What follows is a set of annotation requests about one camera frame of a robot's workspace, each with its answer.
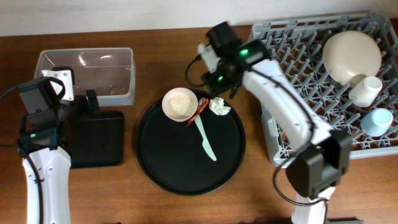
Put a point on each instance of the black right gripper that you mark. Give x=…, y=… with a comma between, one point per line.
x=214, y=88

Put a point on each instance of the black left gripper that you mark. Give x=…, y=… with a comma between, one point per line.
x=85, y=109

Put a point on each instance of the white tissue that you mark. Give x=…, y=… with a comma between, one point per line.
x=217, y=106

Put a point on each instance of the red sauce packet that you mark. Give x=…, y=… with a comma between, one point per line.
x=202, y=104

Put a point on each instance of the pink bowl with grains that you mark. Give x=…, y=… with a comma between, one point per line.
x=179, y=104

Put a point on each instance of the mint green plastic knife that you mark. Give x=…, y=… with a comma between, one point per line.
x=205, y=142

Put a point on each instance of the large cream bowl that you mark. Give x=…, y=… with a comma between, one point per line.
x=350, y=56

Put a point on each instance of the white cup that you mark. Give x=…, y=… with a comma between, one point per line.
x=366, y=91

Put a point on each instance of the light blue cup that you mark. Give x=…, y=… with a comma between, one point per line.
x=377, y=122

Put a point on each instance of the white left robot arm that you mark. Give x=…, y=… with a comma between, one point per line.
x=46, y=145

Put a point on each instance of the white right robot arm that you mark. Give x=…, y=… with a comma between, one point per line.
x=307, y=178

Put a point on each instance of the grey dishwasher rack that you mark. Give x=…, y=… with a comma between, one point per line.
x=297, y=45

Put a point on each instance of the black rectangular tray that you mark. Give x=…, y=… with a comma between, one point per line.
x=98, y=141

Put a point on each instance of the clear plastic bin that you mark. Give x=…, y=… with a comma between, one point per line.
x=110, y=72

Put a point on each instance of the round black tray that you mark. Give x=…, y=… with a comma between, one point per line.
x=172, y=156

